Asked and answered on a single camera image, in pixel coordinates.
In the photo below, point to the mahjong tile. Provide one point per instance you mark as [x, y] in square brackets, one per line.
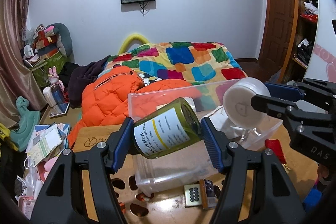
[192, 195]

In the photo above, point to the clear round cotton pad box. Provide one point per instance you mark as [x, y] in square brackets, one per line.
[237, 102]

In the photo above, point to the pink curtain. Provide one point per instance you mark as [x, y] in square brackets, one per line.
[16, 79]

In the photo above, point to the colourful patchwork blanket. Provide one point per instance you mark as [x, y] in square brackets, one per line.
[196, 63]

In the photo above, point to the white drawstring cloth bag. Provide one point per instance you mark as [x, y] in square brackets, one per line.
[221, 122]

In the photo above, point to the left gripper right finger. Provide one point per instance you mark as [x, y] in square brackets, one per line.
[274, 198]

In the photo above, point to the clear plastic storage bin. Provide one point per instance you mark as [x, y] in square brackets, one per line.
[192, 163]

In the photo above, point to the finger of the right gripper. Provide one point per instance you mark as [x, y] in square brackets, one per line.
[284, 91]
[279, 108]

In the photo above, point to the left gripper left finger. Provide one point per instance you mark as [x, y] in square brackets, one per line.
[62, 200]

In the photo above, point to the dark purple garment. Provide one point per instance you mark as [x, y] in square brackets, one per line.
[81, 77]

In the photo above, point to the pink rabbit figure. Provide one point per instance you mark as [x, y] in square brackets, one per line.
[54, 78]

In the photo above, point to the green spray bottle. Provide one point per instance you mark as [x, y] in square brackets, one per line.
[168, 129]

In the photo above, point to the blue Max staples box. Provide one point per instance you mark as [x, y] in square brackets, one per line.
[209, 199]

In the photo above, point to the cream plastic jar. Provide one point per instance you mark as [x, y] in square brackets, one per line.
[189, 104]

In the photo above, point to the red velvet gift pouch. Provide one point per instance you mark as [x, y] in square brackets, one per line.
[275, 146]

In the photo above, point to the stack of papers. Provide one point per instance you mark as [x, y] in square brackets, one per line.
[46, 141]

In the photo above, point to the wooden shelf unit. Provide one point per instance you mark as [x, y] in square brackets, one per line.
[302, 39]

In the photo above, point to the brown wooden door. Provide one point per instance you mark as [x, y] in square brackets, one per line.
[276, 38]

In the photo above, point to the teal dinosaur plush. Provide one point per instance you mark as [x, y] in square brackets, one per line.
[28, 120]

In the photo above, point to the tablet on side table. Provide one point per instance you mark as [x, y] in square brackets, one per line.
[59, 110]

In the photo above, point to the yellow curved headboard pillow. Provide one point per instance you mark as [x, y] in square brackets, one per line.
[130, 39]

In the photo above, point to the orange puffer jacket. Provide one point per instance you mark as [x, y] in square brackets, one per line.
[104, 102]

